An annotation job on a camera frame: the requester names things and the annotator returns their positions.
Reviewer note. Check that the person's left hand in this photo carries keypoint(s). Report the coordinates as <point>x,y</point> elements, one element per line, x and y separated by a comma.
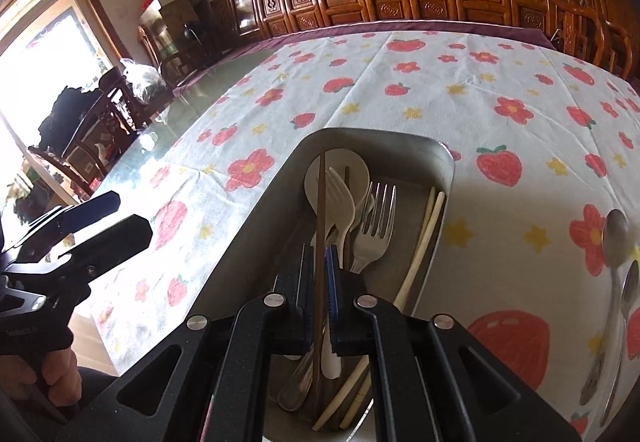
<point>62,382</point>

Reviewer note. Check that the white plastic spoon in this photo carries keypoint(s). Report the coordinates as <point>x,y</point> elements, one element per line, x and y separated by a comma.
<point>360,182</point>

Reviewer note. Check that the stainless steel utensil box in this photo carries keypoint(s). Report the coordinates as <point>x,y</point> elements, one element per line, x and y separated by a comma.
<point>260,242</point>

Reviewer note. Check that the white plastic bag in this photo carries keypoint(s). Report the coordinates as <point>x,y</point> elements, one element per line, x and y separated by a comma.
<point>142,79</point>

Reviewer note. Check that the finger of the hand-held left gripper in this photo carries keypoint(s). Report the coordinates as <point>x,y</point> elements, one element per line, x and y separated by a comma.
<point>75,219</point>
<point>115,242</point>

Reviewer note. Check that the dark wooden chair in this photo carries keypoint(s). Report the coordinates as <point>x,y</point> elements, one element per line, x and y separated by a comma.
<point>115,107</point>

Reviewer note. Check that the metal spoon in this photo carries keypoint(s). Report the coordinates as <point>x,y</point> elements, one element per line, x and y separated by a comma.
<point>631,282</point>
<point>615,242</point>

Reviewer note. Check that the metal fork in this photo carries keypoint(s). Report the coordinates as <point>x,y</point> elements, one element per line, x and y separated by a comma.
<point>375,242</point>

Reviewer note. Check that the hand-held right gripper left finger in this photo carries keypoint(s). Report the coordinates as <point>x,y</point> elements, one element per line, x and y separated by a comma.
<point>300,312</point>

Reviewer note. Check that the black cloth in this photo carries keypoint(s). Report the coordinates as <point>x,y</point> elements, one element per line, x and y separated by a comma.
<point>70,117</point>

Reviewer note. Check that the white plastic fork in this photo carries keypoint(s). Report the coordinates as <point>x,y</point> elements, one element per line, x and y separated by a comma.
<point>342,207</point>

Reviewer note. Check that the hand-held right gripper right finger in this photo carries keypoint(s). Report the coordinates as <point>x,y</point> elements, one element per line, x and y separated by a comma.
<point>332,292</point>

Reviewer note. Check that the light bamboo chopstick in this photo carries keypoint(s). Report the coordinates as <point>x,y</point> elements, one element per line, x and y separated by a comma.
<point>434,217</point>
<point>422,217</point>

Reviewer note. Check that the strawberry printed tablecloth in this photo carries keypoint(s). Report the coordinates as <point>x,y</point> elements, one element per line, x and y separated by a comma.
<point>400,87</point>

